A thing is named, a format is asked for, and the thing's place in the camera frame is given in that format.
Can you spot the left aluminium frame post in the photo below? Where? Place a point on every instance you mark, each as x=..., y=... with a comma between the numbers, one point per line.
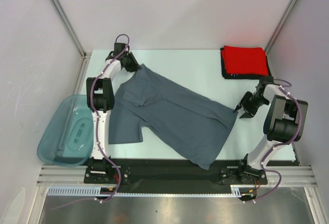
x=68, y=26

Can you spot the grey t shirt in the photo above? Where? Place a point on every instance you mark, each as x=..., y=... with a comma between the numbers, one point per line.
x=195, y=126

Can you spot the aluminium frame post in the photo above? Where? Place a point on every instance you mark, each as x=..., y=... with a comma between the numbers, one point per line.
x=283, y=20
x=68, y=26

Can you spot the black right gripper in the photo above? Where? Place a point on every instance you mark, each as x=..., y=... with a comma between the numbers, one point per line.
x=250, y=111

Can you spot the teal transparent plastic bin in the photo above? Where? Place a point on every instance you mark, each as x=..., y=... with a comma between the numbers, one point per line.
x=68, y=138

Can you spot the red folded t shirt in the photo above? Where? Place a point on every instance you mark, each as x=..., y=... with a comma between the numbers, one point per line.
x=239, y=60

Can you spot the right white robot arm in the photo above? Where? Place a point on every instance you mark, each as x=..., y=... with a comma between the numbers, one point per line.
x=283, y=125

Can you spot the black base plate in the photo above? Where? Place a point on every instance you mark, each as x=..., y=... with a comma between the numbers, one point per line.
x=180, y=174

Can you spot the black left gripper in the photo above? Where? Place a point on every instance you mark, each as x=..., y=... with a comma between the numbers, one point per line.
x=134, y=66

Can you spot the right aluminium frame post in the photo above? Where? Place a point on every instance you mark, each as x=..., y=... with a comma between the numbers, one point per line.
x=283, y=20

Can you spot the aluminium front rail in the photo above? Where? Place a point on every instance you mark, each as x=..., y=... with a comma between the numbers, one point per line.
x=292, y=176

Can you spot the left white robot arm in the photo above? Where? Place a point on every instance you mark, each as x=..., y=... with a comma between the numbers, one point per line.
x=101, y=101

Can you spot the white slotted cable duct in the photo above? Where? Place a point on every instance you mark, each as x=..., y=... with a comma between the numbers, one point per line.
x=104, y=191

